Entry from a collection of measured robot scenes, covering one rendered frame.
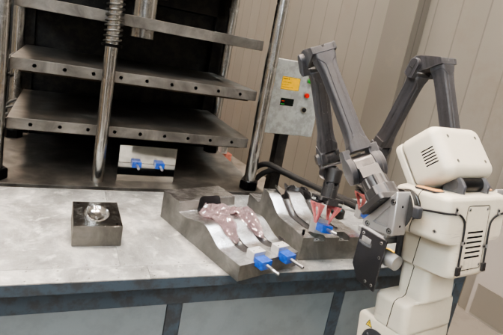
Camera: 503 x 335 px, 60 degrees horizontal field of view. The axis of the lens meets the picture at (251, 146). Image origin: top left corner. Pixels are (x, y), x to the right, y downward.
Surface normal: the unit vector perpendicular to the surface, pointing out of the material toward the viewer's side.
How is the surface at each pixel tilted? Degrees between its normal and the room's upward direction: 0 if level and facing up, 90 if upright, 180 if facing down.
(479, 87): 90
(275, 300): 90
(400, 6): 90
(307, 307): 90
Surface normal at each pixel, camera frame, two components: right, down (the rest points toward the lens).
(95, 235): 0.37, 0.28
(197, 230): -0.76, 0.00
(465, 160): 0.49, -0.43
